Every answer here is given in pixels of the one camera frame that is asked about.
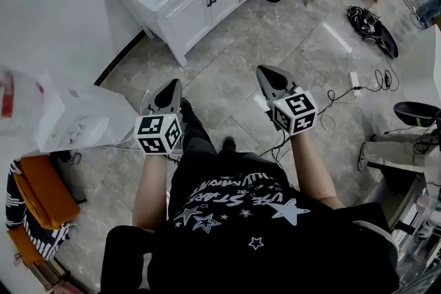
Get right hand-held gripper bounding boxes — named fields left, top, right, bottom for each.
left=256, top=65, right=319, bottom=137

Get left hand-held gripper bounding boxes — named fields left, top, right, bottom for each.
left=133, top=78, right=184, bottom=156

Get person's right forearm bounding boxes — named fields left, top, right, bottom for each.
left=290, top=132, right=346, bottom=211

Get person's left forearm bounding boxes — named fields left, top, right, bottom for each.
left=132, top=147, right=170, bottom=232

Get person's black trousers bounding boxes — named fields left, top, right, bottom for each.
left=178, top=103, right=220, bottom=162

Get white power strip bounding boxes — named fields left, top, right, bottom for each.
left=349, top=71, right=362, bottom=97

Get person's black right shoe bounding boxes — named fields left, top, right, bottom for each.
left=220, top=136, right=237, bottom=154

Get white translucent plastic bag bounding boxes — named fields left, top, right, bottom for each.
left=33, top=70, right=139, bottom=154

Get black bag with white print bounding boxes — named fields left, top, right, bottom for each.
left=346, top=5, right=384, bottom=45

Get black oval pan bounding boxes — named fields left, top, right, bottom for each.
left=379, top=25, right=400, bottom=59

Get black round stool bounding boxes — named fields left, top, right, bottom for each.
left=393, top=101, right=441, bottom=128

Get person's black star-print shirt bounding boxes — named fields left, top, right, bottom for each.
left=100, top=151, right=400, bottom=294

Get orange cushion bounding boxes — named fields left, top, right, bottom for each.
left=13, top=154, right=81, bottom=231

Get clear bag with red print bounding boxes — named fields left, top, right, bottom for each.
left=0, top=67, right=45, bottom=137

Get black white striped garment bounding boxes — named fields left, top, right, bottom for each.
left=5, top=159, right=72, bottom=261

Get black cable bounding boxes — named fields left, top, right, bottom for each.
left=316, top=54, right=400, bottom=116

